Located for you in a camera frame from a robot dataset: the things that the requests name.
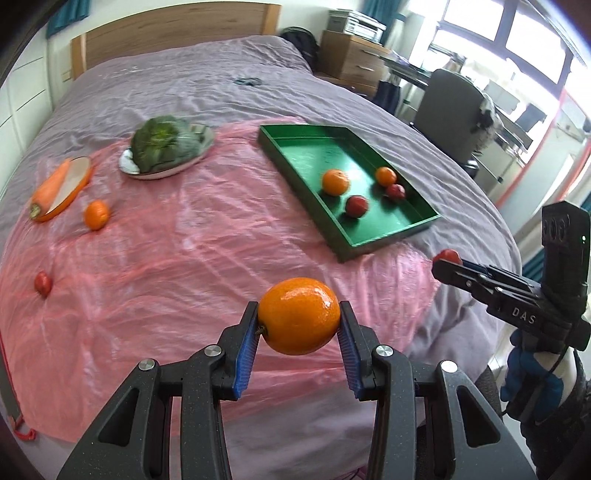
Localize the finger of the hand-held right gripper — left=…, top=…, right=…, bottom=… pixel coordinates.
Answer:
left=431, top=258, right=511, bottom=306
left=461, top=260, right=540, bottom=289

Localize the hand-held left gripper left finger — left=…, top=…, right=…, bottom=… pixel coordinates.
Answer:
left=56, top=301, right=259, bottom=480

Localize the person's right forearm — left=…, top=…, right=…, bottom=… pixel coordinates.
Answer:
left=519, top=351, right=591, bottom=480

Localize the wooden drawer cabinet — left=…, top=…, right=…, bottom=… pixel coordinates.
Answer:
left=318, top=30, right=393, bottom=90

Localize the pink plastic sheet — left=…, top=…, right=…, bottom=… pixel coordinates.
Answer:
left=0, top=121, right=444, bottom=444

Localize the large orange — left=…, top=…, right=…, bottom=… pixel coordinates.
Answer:
left=257, top=277, right=342, bottom=356

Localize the black backpack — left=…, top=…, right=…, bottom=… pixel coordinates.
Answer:
left=279, top=26, right=320, bottom=72

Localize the orange-rimmed white plate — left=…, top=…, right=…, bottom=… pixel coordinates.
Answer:
left=32, top=156, right=93, bottom=223

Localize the dark hanging bag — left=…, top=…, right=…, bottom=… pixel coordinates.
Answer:
left=373, top=76, right=402, bottom=114

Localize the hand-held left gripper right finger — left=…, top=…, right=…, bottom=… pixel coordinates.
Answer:
left=336, top=301, right=536, bottom=480

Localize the green rectangular tray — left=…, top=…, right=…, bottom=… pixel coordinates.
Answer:
left=257, top=124, right=441, bottom=264

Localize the blue curtain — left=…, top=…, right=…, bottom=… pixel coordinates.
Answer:
left=360, top=0, right=411, bottom=21

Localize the teal curtain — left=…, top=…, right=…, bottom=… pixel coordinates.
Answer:
left=46, top=9, right=70, bottom=40

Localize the wooden headboard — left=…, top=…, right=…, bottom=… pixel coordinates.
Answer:
left=70, top=4, right=282, bottom=79

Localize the carrot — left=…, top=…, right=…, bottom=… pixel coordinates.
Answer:
left=29, top=158, right=73, bottom=220

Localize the grey printer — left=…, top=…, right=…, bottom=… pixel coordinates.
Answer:
left=328, top=9, right=387, bottom=41

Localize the glass desk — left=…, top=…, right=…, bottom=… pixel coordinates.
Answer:
left=381, top=48, right=462, bottom=86

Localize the grey office chair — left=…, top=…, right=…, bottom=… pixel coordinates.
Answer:
left=412, top=68, right=497, bottom=178

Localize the dark-rimmed white plate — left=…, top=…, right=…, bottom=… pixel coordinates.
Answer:
left=119, top=123, right=216, bottom=180

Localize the white wardrobe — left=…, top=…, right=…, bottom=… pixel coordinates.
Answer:
left=0, top=46, right=70, bottom=153

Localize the smartphone in red case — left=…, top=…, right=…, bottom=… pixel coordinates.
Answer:
left=0, top=332, right=21, bottom=418

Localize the person's right hand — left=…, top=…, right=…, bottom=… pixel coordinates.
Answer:
left=500, top=330, right=566, bottom=425

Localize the red phone strap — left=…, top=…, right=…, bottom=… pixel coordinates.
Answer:
left=9, top=413, right=37, bottom=441

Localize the green bok choy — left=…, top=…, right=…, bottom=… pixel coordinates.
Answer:
left=131, top=116, right=204, bottom=172

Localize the window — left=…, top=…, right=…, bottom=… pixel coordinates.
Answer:
left=429, top=0, right=578, bottom=93

